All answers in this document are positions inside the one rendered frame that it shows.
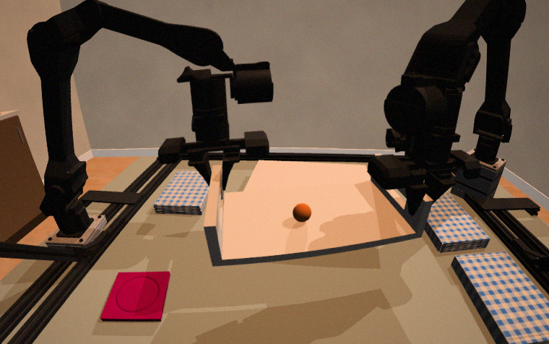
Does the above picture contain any orange ball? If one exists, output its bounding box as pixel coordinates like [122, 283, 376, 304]
[293, 203, 311, 222]

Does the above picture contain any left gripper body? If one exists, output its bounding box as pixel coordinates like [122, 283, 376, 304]
[158, 106, 269, 164]

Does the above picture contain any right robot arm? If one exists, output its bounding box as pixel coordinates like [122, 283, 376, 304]
[384, 0, 527, 165]

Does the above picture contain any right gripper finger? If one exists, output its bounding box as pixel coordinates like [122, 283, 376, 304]
[405, 183, 428, 216]
[424, 173, 457, 203]

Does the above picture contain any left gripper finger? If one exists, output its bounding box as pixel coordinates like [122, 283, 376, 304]
[188, 152, 212, 186]
[222, 153, 240, 191]

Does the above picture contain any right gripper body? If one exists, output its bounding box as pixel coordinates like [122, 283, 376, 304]
[367, 126, 481, 190]

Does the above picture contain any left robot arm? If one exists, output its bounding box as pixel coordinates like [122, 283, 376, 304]
[27, 0, 274, 238]

